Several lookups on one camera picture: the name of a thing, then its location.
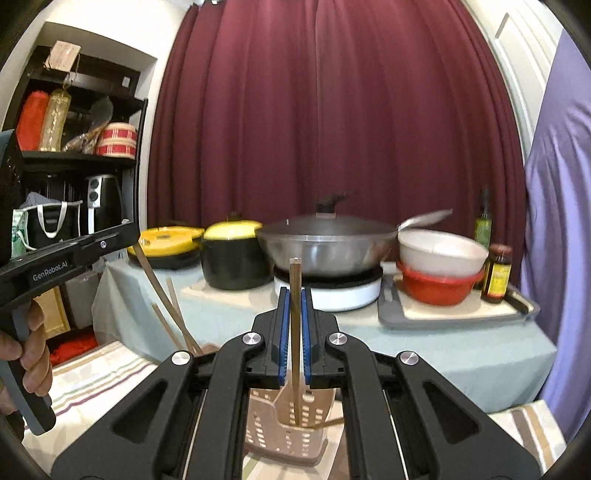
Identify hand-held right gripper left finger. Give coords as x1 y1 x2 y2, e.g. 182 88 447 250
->
50 286 293 480

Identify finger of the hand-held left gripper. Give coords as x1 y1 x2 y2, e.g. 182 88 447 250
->
78 220 142 267

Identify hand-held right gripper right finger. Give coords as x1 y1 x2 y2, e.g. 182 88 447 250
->
300 286 542 480

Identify single wooden chopstick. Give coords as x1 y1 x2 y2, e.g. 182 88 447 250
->
288 257 304 426

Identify pile of wooden chopsticks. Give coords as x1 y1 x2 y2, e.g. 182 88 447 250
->
133 242 345 430

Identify white perforated plastic chopstick holder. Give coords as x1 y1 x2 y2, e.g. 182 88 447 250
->
242 387 339 468

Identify person's left hand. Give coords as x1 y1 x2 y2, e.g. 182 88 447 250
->
0 299 54 398

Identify green printed package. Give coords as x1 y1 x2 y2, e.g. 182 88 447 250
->
11 208 29 260

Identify black air fryer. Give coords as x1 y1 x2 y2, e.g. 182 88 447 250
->
83 173 126 237

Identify yellow cardboard box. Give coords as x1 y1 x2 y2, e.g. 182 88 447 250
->
34 285 71 339

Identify grey storage bin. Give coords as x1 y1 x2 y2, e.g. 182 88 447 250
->
61 267 103 332

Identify yellow-lid electric pan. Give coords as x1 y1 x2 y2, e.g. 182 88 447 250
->
127 224 206 271

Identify white induction cooker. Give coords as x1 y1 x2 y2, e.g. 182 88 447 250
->
272 264 385 313

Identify steel wok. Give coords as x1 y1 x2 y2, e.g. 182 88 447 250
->
256 209 455 278

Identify black shelf unit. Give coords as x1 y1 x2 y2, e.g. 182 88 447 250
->
0 44 149 363

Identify red cloth bag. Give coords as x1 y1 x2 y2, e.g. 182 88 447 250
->
48 331 101 368

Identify black pot with yellow lid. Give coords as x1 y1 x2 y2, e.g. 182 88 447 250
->
201 212 276 291

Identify red striped round box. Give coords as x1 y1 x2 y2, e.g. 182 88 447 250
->
94 122 139 160

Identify dark wok lid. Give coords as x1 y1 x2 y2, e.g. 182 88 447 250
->
259 191 399 240

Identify striped tablecloth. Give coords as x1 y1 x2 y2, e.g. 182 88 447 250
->
21 339 568 480

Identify grey plastic bag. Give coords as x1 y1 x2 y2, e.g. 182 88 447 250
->
87 96 115 136

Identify grey-green tablecloth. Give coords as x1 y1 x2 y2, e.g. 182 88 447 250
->
91 261 558 416

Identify gold wrapped package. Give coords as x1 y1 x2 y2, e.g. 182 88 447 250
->
39 88 70 153

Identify red plastic basin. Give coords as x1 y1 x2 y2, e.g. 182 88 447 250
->
396 261 485 306

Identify orange-red bag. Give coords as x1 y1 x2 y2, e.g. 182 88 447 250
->
17 90 49 151

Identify beige bowl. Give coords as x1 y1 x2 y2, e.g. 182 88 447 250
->
397 229 489 279

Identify grey rimmed cutting board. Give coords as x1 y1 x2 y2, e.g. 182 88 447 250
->
377 271 541 330

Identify brown sauce jar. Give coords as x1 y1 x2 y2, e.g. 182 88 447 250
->
480 244 515 305

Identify olive oil bottle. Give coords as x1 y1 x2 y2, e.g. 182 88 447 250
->
473 187 494 254

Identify maroon curtain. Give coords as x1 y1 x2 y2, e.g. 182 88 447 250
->
136 0 532 298

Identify purple cloth sheet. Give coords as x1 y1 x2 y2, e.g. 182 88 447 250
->
519 28 591 444

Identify white panelled door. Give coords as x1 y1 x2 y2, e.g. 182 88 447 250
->
462 0 565 158

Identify black tote bag white handles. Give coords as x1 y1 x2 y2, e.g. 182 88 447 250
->
22 200 85 253

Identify brown cardboard box with string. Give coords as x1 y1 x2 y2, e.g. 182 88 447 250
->
43 41 80 73

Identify black handled knife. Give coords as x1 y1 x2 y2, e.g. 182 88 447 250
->
505 285 535 318

